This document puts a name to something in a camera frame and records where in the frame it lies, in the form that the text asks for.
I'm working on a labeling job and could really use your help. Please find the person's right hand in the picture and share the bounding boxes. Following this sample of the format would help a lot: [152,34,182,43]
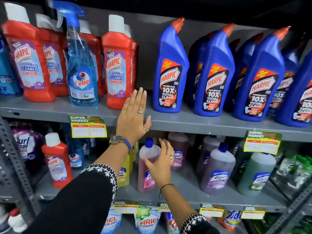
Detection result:
[143,138,175,189]

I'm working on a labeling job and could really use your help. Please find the person's left hand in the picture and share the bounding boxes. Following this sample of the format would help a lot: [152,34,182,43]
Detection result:
[116,87,152,144]

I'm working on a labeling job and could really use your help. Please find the person's right forearm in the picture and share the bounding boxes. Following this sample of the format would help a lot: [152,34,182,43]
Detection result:
[160,184,220,234]

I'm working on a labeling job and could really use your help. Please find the person's left forearm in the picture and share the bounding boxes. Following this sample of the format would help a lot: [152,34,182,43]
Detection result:
[23,141,130,234]

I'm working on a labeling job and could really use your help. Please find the pink floor cleaner bottle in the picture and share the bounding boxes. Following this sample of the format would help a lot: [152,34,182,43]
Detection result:
[168,132,190,172]
[137,137,161,194]

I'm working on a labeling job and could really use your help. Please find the grey metal shelf rack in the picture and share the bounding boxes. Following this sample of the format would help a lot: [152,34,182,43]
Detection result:
[0,2,312,234]

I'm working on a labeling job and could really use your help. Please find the yellow floor cleaner bottle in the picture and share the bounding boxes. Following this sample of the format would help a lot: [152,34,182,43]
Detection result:
[117,141,139,188]

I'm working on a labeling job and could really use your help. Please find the black wrist band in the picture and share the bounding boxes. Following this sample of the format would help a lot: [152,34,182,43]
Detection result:
[159,183,174,193]

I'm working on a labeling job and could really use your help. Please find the purple floor cleaner bottle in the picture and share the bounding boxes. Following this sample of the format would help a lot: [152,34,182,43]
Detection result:
[196,135,222,176]
[200,142,236,195]

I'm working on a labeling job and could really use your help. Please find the blue glass cleaner spray bottle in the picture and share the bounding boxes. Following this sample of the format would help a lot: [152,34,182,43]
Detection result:
[48,0,99,107]

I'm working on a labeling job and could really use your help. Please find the white green detergent pouch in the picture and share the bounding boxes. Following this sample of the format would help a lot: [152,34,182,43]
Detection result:
[134,206,161,234]

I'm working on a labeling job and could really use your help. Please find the blue red detergent pouch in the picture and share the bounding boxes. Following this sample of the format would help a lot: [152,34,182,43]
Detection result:
[164,212,180,234]

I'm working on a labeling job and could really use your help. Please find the white blue detergent pouch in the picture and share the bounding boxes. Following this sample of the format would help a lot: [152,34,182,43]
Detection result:
[101,207,122,234]

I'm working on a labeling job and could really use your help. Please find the group of blue refill bottles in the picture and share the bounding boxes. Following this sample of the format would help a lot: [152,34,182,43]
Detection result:
[64,124,97,171]

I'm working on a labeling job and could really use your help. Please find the green floor cleaner bottle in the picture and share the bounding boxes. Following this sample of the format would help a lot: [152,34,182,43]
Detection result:
[229,140,253,179]
[237,152,277,196]

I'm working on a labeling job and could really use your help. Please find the row of blue toilet cleaner bottles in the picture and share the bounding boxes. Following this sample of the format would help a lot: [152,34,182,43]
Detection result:
[153,17,312,128]

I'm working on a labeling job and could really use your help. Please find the small red bathroom cleaner bottle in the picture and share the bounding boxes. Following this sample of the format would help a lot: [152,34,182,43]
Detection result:
[41,132,74,189]

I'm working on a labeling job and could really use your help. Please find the orange blue detergent pouch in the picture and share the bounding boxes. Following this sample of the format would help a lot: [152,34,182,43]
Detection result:
[216,210,242,232]

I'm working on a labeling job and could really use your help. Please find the purple detergent pouch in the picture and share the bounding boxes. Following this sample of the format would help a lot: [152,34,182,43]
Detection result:
[11,128,45,167]

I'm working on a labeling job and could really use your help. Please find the light blue cleaner bottle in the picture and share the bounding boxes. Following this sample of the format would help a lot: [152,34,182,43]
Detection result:
[0,38,22,96]

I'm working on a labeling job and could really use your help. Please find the pile of green clear packets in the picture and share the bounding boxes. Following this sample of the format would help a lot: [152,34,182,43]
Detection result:
[272,153,312,194]

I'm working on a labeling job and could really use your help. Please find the dark green packets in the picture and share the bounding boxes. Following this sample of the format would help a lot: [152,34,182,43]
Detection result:
[254,212,312,234]

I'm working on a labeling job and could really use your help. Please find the white bottles with red caps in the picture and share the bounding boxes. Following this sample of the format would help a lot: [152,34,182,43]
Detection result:
[0,204,28,234]

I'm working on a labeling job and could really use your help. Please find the gold wristwatch with blue strap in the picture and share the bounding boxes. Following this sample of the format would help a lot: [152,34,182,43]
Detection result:
[109,135,132,155]

